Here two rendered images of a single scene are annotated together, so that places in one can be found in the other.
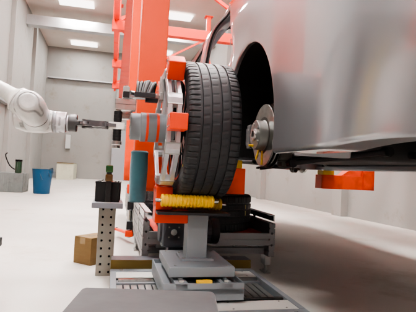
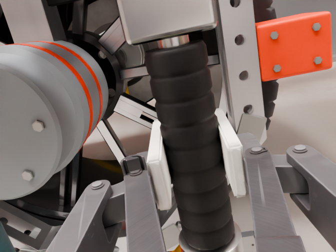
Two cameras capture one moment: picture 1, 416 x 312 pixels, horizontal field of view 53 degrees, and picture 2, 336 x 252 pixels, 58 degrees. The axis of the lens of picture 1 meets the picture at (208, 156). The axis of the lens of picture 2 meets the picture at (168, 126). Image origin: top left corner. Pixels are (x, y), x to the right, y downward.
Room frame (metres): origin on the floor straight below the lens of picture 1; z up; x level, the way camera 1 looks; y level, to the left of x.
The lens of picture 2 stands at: (1.78, 0.57, 0.91)
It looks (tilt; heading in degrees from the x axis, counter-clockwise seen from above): 18 degrees down; 287
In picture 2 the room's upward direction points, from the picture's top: 12 degrees counter-clockwise
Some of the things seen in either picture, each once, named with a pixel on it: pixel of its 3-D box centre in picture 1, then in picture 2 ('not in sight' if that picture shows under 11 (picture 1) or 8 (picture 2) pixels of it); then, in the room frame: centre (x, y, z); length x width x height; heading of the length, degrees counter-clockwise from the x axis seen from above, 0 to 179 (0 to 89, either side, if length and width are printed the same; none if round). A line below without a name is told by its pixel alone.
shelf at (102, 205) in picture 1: (108, 202); not in sight; (2.55, 0.59, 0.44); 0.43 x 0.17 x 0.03; 13
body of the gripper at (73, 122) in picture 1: (78, 123); not in sight; (1.79, 0.56, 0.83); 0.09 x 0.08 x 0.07; 103
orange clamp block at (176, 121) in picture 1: (177, 122); (285, 45); (1.74, 0.13, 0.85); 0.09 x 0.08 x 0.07; 13
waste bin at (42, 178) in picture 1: (43, 180); not in sight; (9.24, 3.59, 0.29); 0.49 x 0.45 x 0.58; 105
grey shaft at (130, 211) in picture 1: (130, 208); not in sight; (3.66, 0.65, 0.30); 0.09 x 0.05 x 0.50; 13
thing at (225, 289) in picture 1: (193, 277); not in sight; (2.08, 0.04, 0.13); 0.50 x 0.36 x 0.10; 13
